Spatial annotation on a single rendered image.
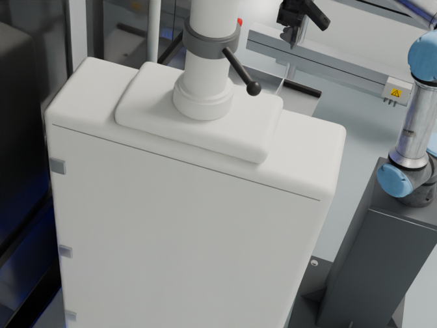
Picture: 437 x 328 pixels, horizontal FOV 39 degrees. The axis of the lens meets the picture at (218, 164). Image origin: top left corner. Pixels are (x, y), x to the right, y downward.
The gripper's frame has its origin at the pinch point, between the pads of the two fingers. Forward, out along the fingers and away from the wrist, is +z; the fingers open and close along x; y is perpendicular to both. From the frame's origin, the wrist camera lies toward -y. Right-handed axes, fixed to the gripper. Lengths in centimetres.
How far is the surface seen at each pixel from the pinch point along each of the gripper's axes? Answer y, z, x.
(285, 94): -0.6, 21.6, -2.0
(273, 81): 5.3, 20.5, -5.6
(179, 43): 27.6, -11.1, 34.0
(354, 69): -18, 58, -84
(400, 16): -30, 23, -82
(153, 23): 21, -39, 67
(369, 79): -26, 61, -84
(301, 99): -6.8, 21.6, -1.9
